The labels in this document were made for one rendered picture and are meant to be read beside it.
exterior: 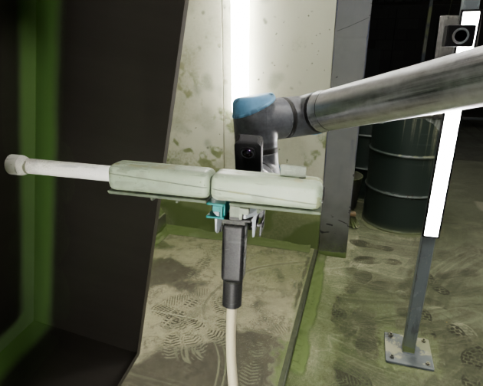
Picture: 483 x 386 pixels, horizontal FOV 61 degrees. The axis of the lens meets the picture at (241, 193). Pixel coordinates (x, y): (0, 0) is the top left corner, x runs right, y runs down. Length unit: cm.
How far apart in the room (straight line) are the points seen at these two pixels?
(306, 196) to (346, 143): 197
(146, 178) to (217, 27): 205
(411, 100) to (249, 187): 31
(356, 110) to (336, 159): 176
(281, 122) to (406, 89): 27
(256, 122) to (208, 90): 181
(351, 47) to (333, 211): 98
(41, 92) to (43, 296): 61
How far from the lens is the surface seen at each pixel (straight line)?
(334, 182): 258
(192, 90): 267
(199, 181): 57
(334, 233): 271
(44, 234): 127
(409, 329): 204
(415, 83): 71
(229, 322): 67
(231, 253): 60
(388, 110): 75
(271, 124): 84
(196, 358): 192
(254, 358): 192
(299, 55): 247
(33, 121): 115
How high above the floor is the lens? 134
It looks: 21 degrees down
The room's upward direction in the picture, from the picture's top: straight up
